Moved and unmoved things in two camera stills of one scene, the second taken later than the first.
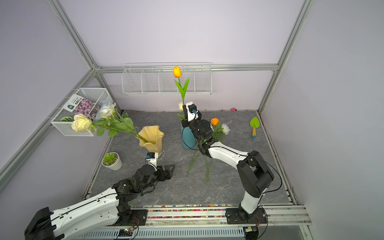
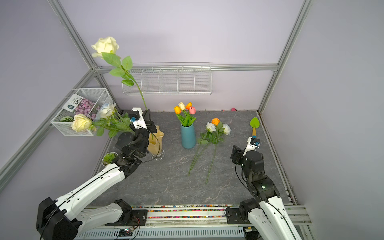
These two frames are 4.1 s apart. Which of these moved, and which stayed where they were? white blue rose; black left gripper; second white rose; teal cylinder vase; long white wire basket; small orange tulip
Moved: black left gripper; small orange tulip
Stayed: second white rose; teal cylinder vase; white blue rose; long white wire basket
